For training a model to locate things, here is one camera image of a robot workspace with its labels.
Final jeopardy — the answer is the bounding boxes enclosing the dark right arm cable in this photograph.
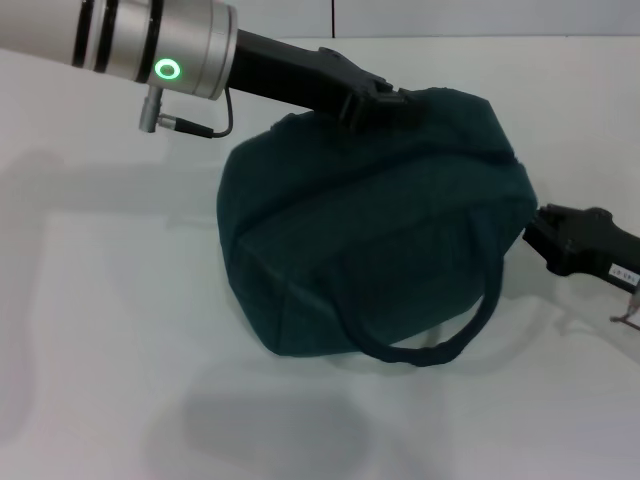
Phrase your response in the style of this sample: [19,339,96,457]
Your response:
[608,288,640,331]

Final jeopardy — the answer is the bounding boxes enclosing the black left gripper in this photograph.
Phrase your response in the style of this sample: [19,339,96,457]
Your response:
[227,28,422,133]

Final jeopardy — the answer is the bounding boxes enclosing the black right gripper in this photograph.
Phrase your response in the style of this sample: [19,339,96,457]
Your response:
[521,202,640,294]

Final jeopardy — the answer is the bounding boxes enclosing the dark teal fabric bag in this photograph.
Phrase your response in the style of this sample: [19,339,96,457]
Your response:
[215,85,540,369]

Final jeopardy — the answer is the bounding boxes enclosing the dark left arm cable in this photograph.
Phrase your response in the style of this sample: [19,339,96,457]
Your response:
[164,88,235,140]

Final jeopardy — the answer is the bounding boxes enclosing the dark arm cable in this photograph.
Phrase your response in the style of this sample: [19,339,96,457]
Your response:
[608,288,640,331]
[164,88,235,140]

